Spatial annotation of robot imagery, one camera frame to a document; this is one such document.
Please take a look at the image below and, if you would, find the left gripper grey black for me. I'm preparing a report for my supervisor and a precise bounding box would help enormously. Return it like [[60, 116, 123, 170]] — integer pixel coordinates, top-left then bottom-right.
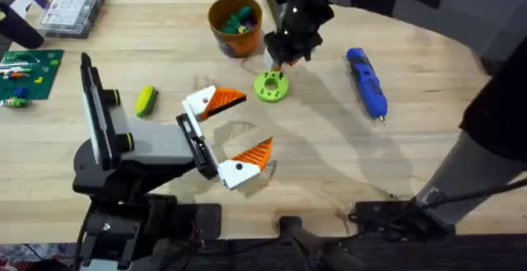
[[102, 84, 275, 191]]

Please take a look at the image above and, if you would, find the blue electric screwdriver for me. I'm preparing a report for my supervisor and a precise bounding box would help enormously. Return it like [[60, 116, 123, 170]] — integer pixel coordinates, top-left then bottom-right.
[[345, 47, 389, 124]]

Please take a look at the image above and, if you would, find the yellow green toy vegetable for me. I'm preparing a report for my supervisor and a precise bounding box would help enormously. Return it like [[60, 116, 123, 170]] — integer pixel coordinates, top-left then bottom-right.
[[134, 85, 160, 119]]

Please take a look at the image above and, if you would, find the green disc with holes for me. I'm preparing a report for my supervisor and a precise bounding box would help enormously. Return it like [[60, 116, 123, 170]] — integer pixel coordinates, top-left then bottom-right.
[[253, 69, 291, 104]]

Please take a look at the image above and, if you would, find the orange tub with toys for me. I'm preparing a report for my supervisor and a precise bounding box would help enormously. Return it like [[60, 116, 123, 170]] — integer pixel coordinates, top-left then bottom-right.
[[207, 0, 264, 58]]

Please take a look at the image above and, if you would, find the left wrist upright black plate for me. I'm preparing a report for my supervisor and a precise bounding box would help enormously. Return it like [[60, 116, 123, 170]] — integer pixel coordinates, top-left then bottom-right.
[[79, 51, 115, 171]]

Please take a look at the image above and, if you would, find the clear plastic parts box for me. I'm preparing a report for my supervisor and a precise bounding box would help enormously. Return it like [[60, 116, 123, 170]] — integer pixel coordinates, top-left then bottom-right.
[[38, 0, 107, 40]]

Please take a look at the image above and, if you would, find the green board with toy blocks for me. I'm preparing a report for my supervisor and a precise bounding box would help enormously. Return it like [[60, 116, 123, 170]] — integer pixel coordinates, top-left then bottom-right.
[[0, 49, 66, 109]]

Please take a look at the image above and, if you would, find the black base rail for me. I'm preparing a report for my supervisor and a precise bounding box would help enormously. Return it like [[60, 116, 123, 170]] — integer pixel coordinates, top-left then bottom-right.
[[0, 233, 527, 271]]

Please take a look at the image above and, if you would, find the black camera stand pole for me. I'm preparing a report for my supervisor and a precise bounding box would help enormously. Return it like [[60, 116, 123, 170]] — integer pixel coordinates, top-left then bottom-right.
[[278, 215, 367, 271]]

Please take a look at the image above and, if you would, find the black cable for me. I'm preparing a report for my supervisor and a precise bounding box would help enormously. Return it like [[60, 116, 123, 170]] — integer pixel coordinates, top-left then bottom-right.
[[347, 177, 527, 227]]

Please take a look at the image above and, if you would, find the black cylindrical handle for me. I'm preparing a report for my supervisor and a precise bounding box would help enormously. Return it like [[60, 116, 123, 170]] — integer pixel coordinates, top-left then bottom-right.
[[0, 2, 45, 50]]

